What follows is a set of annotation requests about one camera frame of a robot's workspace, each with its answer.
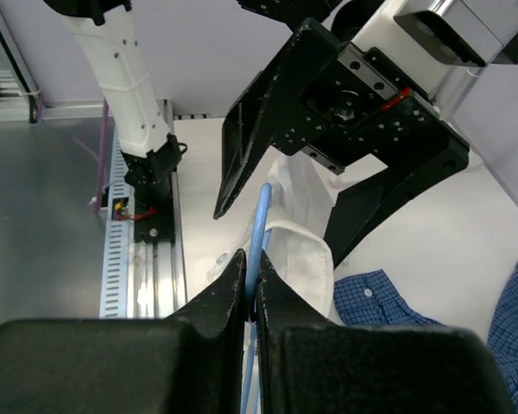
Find perforated cable duct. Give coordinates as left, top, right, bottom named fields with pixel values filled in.
left=99, top=129, right=130, bottom=319

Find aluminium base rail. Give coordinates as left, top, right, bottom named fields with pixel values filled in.
left=125, top=100, right=196, bottom=319

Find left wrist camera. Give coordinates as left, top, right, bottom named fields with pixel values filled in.
left=351, top=1, right=518, bottom=97

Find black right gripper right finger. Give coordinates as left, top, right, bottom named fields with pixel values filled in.
left=256, top=255, right=514, bottom=413

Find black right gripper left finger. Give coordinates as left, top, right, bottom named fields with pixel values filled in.
left=0, top=250, right=246, bottom=413

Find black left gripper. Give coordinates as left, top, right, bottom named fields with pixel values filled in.
left=213, top=17, right=470, bottom=267

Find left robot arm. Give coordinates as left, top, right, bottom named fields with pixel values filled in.
left=49, top=1, right=470, bottom=264

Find light blue hanger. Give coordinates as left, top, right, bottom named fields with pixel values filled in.
left=240, top=183, right=272, bottom=413

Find white shirt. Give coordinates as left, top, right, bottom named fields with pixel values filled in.
left=206, top=150, right=351, bottom=329

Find blue checked shirt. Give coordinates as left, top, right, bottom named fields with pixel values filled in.
left=331, top=260, right=518, bottom=413

